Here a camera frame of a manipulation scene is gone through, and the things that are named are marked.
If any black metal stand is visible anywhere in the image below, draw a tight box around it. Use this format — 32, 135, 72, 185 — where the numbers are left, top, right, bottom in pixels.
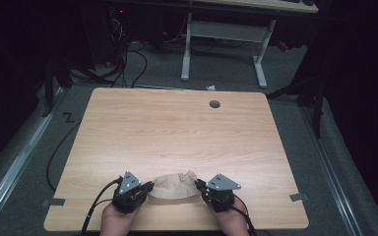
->
265, 75, 329, 140
40, 57, 77, 118

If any grey tape strip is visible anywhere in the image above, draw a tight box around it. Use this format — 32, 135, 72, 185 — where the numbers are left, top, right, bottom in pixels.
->
41, 198, 66, 208
289, 192, 309, 203

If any bundle of black cables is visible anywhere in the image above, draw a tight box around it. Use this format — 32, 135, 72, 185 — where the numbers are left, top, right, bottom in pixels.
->
94, 13, 150, 89

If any black floor cable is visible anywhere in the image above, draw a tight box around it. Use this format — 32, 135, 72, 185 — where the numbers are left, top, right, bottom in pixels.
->
45, 119, 83, 193

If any metal floor rail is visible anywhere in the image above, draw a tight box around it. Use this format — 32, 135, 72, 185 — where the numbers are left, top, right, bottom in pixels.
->
299, 106, 365, 236
0, 88, 67, 230

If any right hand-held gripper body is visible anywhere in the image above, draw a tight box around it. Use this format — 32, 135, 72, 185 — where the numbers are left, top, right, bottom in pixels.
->
202, 173, 242, 213

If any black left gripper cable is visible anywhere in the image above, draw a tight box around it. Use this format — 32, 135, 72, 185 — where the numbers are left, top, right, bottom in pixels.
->
80, 177, 125, 236

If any white desk frame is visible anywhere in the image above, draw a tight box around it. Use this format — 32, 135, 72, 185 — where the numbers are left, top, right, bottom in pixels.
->
180, 0, 320, 90

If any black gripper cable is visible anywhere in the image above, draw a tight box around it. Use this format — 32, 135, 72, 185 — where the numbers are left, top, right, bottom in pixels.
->
80, 177, 125, 236
232, 194, 258, 236

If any person's right hand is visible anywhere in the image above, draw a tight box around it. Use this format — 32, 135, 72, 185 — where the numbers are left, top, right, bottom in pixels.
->
209, 197, 251, 236

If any person's left hand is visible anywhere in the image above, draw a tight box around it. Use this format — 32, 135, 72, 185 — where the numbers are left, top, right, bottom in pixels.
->
98, 202, 143, 236

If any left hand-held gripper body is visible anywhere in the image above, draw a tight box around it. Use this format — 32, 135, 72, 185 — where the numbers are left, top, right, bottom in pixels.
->
111, 169, 150, 214

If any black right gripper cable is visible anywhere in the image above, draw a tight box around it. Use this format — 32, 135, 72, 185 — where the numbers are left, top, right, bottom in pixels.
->
232, 194, 258, 236

